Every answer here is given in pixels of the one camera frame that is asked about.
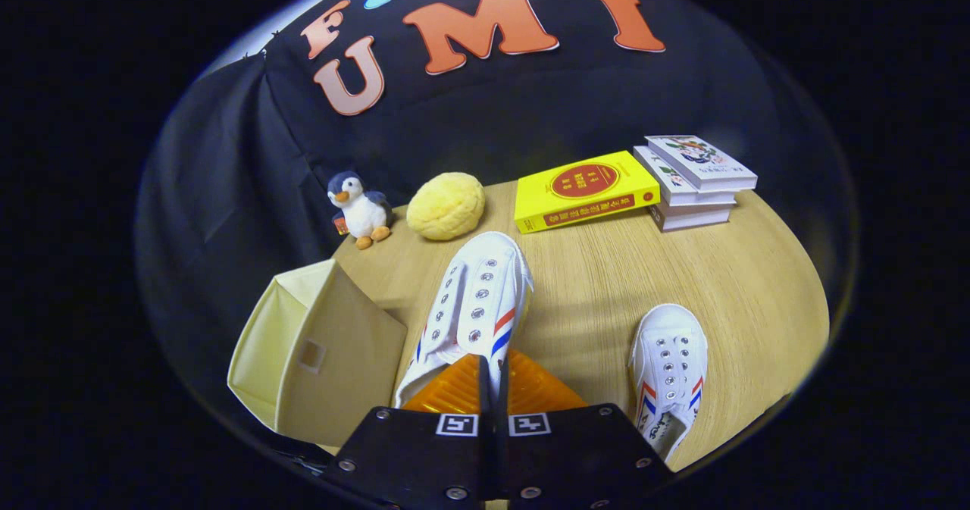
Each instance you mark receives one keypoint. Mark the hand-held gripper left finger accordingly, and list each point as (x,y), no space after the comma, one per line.
(485,449)

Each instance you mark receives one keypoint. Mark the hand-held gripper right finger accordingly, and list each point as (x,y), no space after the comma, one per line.
(506,449)

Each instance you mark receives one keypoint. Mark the white canvas shoe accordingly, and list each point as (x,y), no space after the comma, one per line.
(671,343)
(485,283)

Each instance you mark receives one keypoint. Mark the cream fabric storage box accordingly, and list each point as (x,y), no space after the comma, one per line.
(341,358)

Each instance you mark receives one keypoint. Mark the yellow round plush cushion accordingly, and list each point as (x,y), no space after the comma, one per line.
(445,205)

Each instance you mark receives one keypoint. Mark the penguin plush toy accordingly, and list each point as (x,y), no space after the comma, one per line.
(362,211)

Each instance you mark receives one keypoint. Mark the yellow book red label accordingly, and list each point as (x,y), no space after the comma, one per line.
(583,184)

